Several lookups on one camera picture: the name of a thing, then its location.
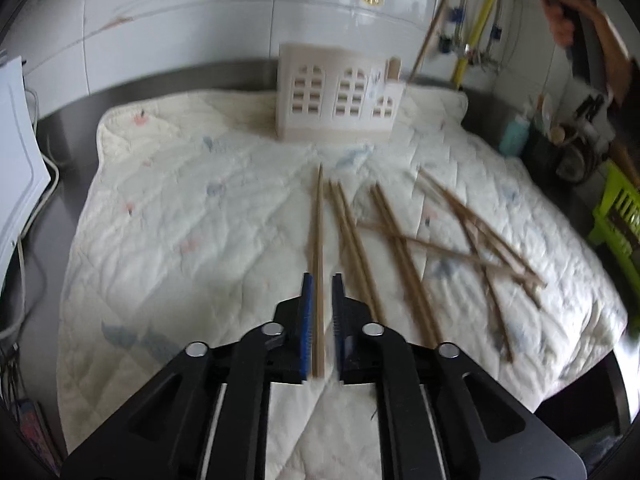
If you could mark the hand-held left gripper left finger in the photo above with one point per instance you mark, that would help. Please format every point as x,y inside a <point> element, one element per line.
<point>306,330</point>

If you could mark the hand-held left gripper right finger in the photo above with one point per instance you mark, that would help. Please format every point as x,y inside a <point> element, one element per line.
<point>339,345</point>

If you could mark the cream utensil holder with windows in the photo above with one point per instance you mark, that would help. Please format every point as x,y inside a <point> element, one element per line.
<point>330,125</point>

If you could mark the person's right forearm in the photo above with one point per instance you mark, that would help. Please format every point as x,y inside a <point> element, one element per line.
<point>617,70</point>

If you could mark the person's right hand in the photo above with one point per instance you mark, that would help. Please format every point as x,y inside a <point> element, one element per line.
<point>557,20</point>

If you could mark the yellow pipe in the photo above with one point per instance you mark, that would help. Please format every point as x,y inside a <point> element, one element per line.
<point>475,30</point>

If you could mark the grey metal pipe fitting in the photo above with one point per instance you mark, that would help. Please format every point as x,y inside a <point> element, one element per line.
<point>477,55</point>

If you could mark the white plastic scoop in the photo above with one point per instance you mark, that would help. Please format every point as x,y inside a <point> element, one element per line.
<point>545,110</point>

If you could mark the cream printed quilt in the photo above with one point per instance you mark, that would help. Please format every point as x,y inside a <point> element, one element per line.
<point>200,210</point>

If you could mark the teal bottle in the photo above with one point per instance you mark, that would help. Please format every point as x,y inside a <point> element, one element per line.
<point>514,135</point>

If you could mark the small wooden spoon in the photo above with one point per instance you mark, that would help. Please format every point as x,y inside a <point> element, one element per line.
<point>557,135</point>

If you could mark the brown wooden board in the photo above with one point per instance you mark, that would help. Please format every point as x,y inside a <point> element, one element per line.
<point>625,162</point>

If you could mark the green plastic basket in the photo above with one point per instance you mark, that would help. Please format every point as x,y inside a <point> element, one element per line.
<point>617,210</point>

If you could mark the power strip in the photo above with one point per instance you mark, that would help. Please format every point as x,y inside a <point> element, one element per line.
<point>35,435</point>

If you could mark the white appliance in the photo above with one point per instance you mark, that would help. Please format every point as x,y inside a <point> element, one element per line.
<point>15,160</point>

